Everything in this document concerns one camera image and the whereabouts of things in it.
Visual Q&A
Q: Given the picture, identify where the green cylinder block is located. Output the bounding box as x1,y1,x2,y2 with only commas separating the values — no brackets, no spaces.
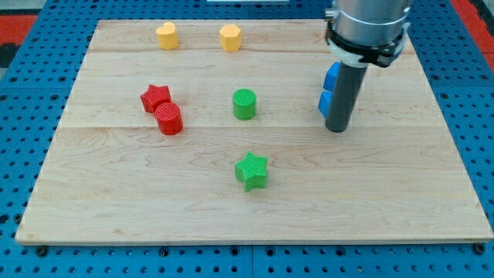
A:
232,88,256,120

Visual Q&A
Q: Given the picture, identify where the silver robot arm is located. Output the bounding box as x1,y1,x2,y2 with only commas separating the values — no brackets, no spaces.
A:
324,0,412,68

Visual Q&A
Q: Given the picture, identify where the green star block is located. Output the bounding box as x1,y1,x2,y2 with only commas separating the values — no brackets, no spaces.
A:
235,151,268,192

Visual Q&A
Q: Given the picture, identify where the red star block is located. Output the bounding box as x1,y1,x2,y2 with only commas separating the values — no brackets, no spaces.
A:
140,84,171,114

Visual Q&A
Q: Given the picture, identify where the red cylinder block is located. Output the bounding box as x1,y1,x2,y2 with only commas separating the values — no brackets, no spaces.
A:
154,103,183,135

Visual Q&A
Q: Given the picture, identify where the lower blue block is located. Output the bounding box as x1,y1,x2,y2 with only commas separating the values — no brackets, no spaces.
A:
317,90,333,118

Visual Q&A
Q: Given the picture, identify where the blue block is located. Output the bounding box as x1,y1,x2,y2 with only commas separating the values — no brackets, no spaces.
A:
323,62,340,91
317,90,333,118

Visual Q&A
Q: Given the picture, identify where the yellow hexagon block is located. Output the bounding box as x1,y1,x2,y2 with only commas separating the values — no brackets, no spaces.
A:
218,24,242,53

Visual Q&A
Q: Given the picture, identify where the upper blue block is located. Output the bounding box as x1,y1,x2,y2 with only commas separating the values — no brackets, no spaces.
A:
323,62,340,91

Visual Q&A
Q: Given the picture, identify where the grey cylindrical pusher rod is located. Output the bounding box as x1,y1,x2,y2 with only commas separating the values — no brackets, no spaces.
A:
325,63,367,133

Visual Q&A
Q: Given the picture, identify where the yellow heart block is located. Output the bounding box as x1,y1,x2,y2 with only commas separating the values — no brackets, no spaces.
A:
155,22,179,50

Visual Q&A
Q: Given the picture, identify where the wooden board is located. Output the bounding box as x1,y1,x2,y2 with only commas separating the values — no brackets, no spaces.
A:
15,20,493,246

